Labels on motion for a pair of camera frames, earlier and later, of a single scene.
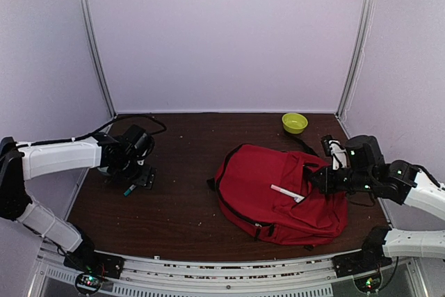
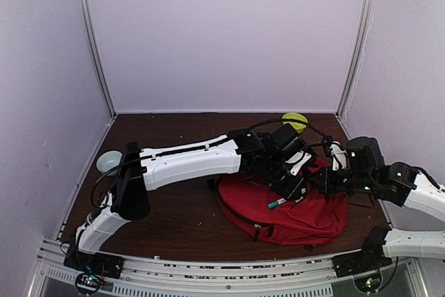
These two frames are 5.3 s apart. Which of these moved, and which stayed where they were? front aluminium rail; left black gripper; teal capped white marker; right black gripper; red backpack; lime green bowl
Moved: left black gripper; teal capped white marker
Stayed: right black gripper; lime green bowl; red backpack; front aluminium rail
